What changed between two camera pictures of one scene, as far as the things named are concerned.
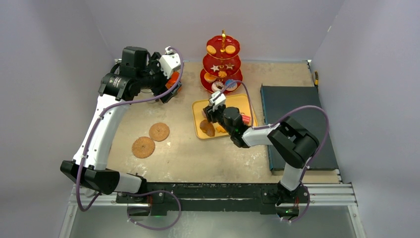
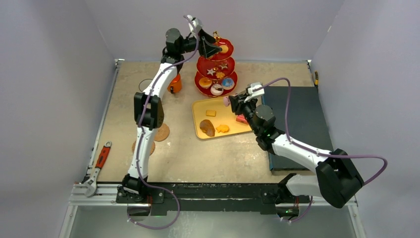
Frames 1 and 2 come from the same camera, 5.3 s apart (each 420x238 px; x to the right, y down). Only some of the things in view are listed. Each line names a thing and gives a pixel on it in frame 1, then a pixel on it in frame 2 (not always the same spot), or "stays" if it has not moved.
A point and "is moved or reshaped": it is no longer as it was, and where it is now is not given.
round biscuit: [230, 49] is moved or reshaped
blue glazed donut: [232, 87] is moved or reshaped
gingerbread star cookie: [229, 66] is moved or reshaped
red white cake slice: [245, 119] stays
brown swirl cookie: [222, 74] stays
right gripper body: [213, 111] → [236, 103]
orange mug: [173, 78] stays
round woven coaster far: [159, 132] stays
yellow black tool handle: [316, 79] stays
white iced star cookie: [215, 68] is moved or reshaped
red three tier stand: [221, 66] is moved or reshaped
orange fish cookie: [220, 129] stays
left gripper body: [158, 80] → [189, 44]
